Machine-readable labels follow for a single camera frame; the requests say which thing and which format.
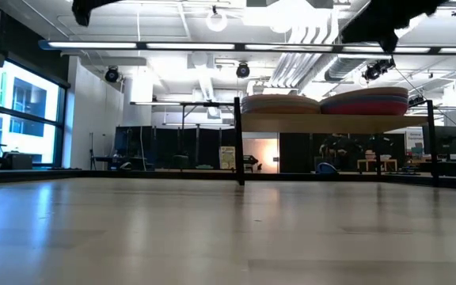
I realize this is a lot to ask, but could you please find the black ceiling camera cluster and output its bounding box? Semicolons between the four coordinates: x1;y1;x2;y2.
361;58;397;82

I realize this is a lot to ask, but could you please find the dark green chair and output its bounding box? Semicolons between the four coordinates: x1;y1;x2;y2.
172;154;189;171

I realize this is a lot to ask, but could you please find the black metal rig frame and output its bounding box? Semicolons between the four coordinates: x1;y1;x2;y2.
0;168;456;191

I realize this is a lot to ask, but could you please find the dark computer monitor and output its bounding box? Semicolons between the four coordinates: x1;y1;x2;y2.
423;125;456;158

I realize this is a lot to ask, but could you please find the black case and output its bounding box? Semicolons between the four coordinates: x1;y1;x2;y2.
2;153;33;170

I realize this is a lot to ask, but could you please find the round white ceiling lamp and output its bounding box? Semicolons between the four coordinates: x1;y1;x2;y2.
206;11;229;33

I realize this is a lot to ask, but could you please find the large window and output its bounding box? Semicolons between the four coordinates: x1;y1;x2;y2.
0;59;70;167

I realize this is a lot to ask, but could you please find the black partition wall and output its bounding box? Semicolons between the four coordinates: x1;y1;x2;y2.
114;125;407;173

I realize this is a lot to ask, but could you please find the distant black metal frame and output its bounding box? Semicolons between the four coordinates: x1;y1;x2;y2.
130;101;237;155

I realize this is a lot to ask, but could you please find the small black ceiling camera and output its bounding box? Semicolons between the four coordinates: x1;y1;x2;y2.
408;94;427;108

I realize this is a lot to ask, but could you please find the black chair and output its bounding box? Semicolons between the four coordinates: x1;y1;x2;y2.
247;154;263;173

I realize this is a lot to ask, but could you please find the long ceiling light strip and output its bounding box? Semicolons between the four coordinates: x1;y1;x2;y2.
37;39;456;55

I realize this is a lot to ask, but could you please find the yellow poster sign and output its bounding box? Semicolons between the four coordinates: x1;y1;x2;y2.
218;146;237;170

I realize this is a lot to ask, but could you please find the red plate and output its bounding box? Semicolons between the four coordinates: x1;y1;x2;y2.
320;101;410;116

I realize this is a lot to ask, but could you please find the white printed sign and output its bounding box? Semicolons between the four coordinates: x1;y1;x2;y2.
405;127;425;159

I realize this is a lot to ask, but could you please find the dark side table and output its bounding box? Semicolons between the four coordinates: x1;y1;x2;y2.
91;150;156;172

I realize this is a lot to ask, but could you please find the teal plate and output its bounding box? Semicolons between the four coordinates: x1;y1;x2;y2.
241;105;321;116

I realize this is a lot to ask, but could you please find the person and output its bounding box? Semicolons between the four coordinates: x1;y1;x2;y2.
318;134;366;172

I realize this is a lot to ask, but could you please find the wooden shelf with black legs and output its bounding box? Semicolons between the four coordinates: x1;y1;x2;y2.
234;97;441;188

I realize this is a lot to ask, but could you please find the blue round object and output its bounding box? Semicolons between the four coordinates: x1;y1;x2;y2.
317;161;338;175

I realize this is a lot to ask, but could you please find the low wooden bench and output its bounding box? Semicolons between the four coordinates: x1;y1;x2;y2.
356;158;398;172

